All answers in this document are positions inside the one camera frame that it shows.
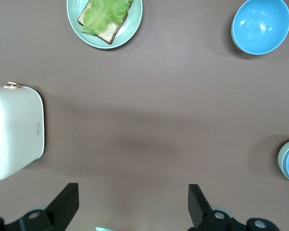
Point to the green bowl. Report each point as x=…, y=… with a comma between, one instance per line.
x=280, y=156

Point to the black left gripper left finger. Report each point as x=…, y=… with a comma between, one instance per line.
x=53, y=214

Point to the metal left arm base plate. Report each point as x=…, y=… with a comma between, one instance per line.
x=105, y=229

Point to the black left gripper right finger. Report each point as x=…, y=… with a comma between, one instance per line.
x=207, y=219

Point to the brown table mat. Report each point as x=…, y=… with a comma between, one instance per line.
x=159, y=120

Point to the white bread slice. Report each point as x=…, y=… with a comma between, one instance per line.
x=108, y=33

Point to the green lettuce leaf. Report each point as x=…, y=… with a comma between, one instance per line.
x=103, y=13

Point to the green plate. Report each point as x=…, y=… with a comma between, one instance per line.
x=133, y=21

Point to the cream toaster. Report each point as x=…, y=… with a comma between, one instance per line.
x=17, y=130

